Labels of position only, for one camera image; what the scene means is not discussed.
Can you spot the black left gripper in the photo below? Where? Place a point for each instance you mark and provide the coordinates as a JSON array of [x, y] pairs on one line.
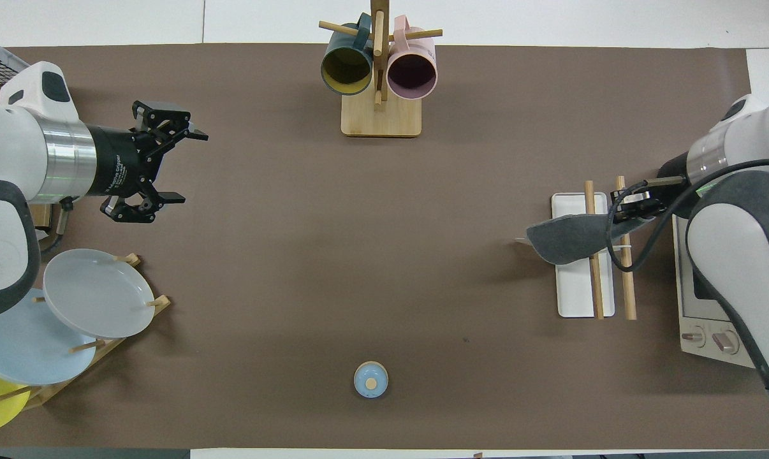
[[117, 162]]

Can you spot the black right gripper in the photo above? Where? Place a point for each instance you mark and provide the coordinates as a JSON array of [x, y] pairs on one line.
[[668, 172]]

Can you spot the purple and grey towel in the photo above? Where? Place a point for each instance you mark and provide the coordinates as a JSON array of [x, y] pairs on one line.
[[569, 239]]

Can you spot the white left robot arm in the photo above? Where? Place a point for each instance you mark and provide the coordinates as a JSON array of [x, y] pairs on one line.
[[8, 153]]

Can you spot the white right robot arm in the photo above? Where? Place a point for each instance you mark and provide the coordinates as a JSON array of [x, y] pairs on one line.
[[741, 242]]

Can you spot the white towel rack wooden bars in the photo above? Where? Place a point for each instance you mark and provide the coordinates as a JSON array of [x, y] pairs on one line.
[[576, 293]]

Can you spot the wooden plate rack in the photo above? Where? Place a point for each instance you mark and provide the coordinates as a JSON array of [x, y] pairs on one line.
[[161, 305]]

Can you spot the grey plate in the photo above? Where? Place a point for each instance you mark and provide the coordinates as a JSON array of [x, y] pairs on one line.
[[97, 293]]

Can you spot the beige toaster oven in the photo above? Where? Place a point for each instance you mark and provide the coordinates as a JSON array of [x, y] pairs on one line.
[[710, 331]]

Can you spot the dark teal mug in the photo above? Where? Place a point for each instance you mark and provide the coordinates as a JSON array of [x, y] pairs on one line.
[[346, 67]]

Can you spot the light blue plate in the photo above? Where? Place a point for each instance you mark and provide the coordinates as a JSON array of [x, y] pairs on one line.
[[34, 350]]

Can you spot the brown table mat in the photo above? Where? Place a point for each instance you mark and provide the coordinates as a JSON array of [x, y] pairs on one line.
[[359, 255]]

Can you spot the wooden mug tree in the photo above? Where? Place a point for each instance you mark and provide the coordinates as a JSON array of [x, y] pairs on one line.
[[381, 121]]

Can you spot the pink mug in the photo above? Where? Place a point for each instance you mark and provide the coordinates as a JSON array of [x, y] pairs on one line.
[[412, 73]]

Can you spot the small blue lidded jar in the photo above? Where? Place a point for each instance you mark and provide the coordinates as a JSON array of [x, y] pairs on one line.
[[370, 380]]

